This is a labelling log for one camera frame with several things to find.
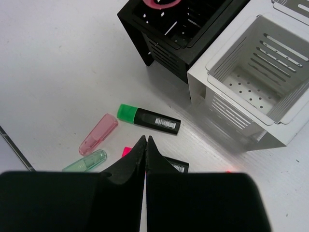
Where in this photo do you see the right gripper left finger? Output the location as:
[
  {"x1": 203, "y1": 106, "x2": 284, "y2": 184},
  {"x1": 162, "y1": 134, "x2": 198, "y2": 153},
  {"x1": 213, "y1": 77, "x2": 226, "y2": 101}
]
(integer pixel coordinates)
[{"x1": 0, "y1": 136, "x2": 147, "y2": 232}]

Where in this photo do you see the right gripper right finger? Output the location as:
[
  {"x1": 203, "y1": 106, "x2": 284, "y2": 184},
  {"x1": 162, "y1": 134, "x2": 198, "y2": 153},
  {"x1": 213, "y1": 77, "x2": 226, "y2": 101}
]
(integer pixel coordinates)
[{"x1": 146, "y1": 137, "x2": 271, "y2": 232}]

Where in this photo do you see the green cap black highlighter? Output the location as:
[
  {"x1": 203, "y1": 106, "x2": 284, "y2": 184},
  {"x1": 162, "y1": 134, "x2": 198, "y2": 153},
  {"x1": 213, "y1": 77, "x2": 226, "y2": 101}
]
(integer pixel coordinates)
[{"x1": 117, "y1": 104, "x2": 181, "y2": 135}]

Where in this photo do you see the pink-capped crayon tube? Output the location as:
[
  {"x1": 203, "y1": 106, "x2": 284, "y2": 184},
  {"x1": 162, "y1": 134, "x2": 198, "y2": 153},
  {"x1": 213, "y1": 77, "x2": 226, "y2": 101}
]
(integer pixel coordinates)
[{"x1": 142, "y1": 0, "x2": 181, "y2": 10}]

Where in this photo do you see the pink cap black highlighter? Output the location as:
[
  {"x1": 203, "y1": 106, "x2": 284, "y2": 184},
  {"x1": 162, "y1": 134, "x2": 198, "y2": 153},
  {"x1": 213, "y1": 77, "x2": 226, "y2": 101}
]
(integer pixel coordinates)
[{"x1": 121, "y1": 146, "x2": 189, "y2": 174}]

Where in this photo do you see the green translucent eraser pen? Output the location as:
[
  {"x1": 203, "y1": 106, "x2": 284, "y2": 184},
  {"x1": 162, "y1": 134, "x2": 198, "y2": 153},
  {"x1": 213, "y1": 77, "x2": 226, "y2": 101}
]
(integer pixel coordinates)
[{"x1": 62, "y1": 149, "x2": 107, "y2": 172}]

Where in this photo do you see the pink translucent eraser pen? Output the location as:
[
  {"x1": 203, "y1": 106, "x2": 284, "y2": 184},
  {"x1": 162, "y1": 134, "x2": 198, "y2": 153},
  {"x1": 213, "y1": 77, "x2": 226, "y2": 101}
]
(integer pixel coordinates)
[{"x1": 79, "y1": 114, "x2": 118, "y2": 156}]

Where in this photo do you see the white metal organizer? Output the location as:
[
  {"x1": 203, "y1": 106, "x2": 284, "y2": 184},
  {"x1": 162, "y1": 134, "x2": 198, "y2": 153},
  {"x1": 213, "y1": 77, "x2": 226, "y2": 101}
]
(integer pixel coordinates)
[{"x1": 187, "y1": 0, "x2": 309, "y2": 150}]

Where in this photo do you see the black metal organizer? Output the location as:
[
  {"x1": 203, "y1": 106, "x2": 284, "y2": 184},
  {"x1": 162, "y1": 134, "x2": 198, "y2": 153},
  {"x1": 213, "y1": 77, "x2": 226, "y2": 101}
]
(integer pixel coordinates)
[{"x1": 117, "y1": 0, "x2": 248, "y2": 83}]

